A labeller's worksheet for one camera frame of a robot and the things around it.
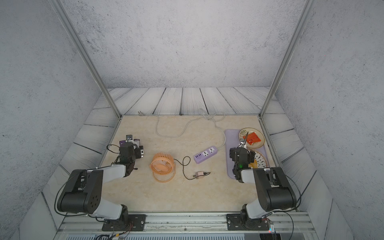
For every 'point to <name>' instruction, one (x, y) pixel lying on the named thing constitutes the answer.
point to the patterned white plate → (260, 159)
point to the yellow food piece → (254, 164)
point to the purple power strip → (200, 156)
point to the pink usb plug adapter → (198, 173)
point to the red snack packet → (252, 138)
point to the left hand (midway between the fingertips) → (135, 146)
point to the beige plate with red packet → (245, 131)
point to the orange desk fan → (163, 163)
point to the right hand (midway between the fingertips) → (244, 148)
